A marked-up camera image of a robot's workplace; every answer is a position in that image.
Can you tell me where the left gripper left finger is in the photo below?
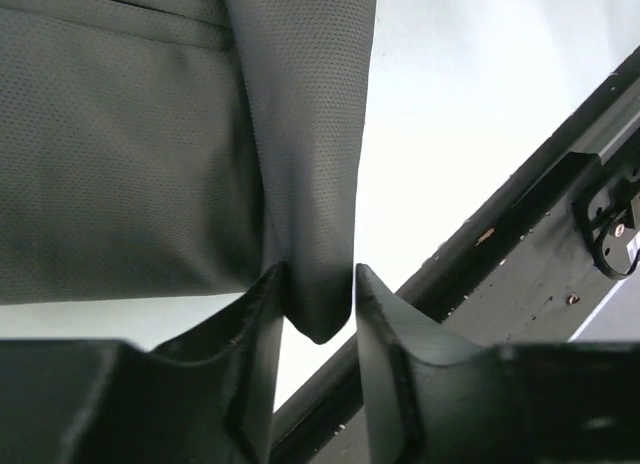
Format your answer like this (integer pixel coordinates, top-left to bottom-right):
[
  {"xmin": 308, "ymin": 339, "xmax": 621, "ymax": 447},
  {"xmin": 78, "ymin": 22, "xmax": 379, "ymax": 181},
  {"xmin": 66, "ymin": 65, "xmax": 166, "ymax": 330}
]
[{"xmin": 74, "ymin": 261, "xmax": 287, "ymax": 464}]

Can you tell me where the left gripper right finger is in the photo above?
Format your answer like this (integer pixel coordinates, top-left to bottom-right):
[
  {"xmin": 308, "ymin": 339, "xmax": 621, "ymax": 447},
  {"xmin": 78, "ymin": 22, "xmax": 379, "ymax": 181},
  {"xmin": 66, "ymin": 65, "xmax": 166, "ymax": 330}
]
[{"xmin": 355, "ymin": 264, "xmax": 520, "ymax": 463}]

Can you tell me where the grey t shirt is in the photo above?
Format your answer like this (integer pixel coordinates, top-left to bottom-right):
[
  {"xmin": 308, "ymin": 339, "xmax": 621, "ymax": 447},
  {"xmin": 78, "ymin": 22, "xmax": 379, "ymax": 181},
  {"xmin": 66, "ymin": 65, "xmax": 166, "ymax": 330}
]
[{"xmin": 1, "ymin": 0, "xmax": 376, "ymax": 344}]

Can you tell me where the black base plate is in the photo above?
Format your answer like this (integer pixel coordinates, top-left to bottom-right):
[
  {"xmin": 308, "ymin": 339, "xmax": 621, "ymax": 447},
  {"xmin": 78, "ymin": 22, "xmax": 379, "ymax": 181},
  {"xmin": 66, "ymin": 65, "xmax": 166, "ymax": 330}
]
[{"xmin": 269, "ymin": 54, "xmax": 639, "ymax": 463}]

